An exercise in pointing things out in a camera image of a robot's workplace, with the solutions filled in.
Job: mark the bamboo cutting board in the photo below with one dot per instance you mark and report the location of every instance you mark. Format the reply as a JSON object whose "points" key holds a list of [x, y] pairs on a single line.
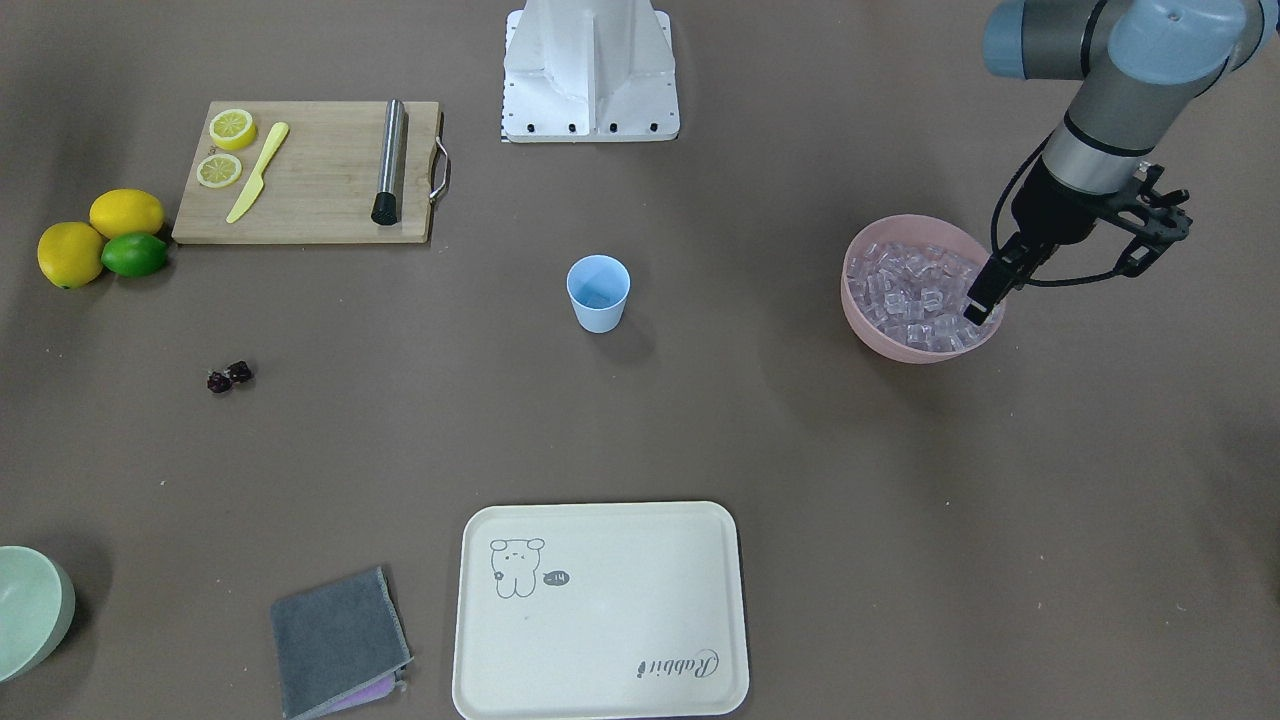
{"points": [[321, 184]]}

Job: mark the yellow plastic knife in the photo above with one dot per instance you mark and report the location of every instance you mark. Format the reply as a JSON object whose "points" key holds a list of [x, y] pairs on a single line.
{"points": [[255, 183]]}

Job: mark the steel muddler black tip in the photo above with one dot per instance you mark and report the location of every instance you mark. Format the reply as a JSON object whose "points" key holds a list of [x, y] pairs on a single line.
{"points": [[386, 206]]}

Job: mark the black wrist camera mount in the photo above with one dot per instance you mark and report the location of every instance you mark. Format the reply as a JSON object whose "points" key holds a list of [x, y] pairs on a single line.
{"points": [[1154, 219]]}

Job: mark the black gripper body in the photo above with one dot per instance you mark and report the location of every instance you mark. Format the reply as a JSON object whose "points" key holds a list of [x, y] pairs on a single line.
{"points": [[1046, 214]]}

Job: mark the pile of ice cubes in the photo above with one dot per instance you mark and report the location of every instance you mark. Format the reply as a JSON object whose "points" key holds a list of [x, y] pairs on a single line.
{"points": [[914, 296]]}

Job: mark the yellow lemon upper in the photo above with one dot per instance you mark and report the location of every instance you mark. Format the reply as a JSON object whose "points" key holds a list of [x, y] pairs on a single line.
{"points": [[126, 211]]}

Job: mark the dark cherries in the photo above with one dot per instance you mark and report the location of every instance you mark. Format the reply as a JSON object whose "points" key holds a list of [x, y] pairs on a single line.
{"points": [[222, 380]]}

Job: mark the pink bowl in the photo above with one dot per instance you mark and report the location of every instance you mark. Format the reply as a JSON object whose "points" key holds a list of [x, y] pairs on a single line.
{"points": [[914, 230]]}

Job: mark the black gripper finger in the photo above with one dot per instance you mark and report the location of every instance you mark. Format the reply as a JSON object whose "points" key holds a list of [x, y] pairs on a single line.
{"points": [[998, 277], [1021, 267]]}

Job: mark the yellow lemon lower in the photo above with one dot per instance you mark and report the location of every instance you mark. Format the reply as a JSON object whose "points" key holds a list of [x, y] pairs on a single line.
{"points": [[69, 254]]}

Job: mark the lemon half upper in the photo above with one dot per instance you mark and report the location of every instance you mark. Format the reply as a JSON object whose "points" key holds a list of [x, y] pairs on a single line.
{"points": [[232, 129]]}

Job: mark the cream rabbit serving tray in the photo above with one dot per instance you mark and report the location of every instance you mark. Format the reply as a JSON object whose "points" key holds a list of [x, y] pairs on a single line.
{"points": [[600, 611]]}

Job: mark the mint green bowl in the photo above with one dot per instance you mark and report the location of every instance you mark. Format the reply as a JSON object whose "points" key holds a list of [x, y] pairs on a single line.
{"points": [[38, 603]]}

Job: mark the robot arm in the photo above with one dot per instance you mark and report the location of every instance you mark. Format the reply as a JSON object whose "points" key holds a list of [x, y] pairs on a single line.
{"points": [[1138, 65]]}

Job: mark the green lime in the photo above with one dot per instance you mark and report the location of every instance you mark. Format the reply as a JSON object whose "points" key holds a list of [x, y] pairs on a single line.
{"points": [[134, 254]]}

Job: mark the grey folded cloth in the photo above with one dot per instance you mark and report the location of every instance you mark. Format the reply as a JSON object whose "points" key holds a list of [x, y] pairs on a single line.
{"points": [[338, 645]]}

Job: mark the light blue plastic cup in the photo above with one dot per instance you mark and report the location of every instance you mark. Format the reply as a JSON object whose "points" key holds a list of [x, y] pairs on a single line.
{"points": [[598, 287]]}

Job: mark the lemon half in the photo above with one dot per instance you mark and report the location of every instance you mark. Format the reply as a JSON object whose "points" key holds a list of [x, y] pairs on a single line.
{"points": [[218, 171], [232, 129]]}

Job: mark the yellow lemon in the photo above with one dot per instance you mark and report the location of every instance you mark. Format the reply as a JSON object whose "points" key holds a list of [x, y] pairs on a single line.
{"points": [[69, 254], [126, 211]]}

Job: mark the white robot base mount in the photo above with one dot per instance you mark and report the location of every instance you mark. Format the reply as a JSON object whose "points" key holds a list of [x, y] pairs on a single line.
{"points": [[589, 72]]}

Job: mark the lemon half lower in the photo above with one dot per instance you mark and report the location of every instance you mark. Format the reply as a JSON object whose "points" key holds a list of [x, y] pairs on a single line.
{"points": [[218, 171]]}

